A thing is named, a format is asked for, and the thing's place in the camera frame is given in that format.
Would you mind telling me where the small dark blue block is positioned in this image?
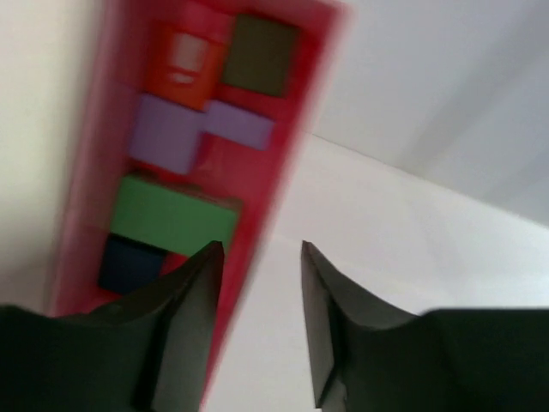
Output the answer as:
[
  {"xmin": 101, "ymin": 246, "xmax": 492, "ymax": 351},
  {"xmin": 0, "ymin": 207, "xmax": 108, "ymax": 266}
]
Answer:
[{"xmin": 98, "ymin": 234, "xmax": 167, "ymax": 294}]

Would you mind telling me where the red letter wood cube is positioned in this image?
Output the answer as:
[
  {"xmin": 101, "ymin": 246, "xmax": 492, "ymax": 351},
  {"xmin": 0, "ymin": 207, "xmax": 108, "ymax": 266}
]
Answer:
[{"xmin": 143, "ymin": 22, "xmax": 226, "ymax": 111}]

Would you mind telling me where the green notched wood block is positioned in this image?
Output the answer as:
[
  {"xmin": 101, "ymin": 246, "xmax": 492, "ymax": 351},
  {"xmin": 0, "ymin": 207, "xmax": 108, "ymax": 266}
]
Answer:
[{"xmin": 110, "ymin": 175, "xmax": 239, "ymax": 256}]

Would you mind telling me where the olive grey wood cube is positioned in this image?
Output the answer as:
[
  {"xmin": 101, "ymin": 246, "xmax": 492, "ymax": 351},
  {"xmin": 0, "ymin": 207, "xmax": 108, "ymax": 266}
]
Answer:
[{"xmin": 221, "ymin": 13, "xmax": 300, "ymax": 97}]

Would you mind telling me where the pink plastic box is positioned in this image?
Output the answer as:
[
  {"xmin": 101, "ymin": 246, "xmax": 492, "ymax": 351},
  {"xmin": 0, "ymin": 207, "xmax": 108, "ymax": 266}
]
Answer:
[{"xmin": 45, "ymin": 0, "xmax": 353, "ymax": 407}]

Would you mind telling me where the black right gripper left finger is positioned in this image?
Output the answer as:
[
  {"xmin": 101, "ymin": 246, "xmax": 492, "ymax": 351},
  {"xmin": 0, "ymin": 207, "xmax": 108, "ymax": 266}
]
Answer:
[{"xmin": 1, "ymin": 241, "xmax": 224, "ymax": 411}]

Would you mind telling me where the purple wood cube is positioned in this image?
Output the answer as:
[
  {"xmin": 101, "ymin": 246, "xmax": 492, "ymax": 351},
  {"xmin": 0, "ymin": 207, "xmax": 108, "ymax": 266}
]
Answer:
[
  {"xmin": 204, "ymin": 100, "xmax": 275, "ymax": 150},
  {"xmin": 129, "ymin": 94, "xmax": 204, "ymax": 174}
]

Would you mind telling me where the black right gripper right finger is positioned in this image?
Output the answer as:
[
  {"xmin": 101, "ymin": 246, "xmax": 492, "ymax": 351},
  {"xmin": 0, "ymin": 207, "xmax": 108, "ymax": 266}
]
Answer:
[{"xmin": 300, "ymin": 241, "xmax": 548, "ymax": 411}]

